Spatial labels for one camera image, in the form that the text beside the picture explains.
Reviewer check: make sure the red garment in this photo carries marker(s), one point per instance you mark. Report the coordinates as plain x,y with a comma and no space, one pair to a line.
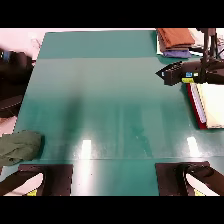
193,106

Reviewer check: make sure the olive green garment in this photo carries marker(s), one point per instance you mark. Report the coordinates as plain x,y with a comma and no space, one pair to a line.
18,146

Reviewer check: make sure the orange garment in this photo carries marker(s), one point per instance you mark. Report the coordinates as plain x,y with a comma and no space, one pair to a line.
175,37

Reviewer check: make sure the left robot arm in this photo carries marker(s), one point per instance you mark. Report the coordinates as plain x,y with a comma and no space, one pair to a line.
53,180

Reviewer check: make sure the white garment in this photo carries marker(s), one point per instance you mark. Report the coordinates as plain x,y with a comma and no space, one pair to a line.
196,35

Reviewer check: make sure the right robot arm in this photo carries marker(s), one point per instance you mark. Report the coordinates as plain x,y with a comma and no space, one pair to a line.
213,75

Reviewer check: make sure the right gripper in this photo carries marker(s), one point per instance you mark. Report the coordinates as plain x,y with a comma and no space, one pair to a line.
173,75

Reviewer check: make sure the cream garment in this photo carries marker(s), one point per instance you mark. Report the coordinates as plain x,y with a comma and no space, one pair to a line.
215,105

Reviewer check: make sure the purple garment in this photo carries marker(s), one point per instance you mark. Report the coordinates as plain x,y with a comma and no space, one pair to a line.
176,54

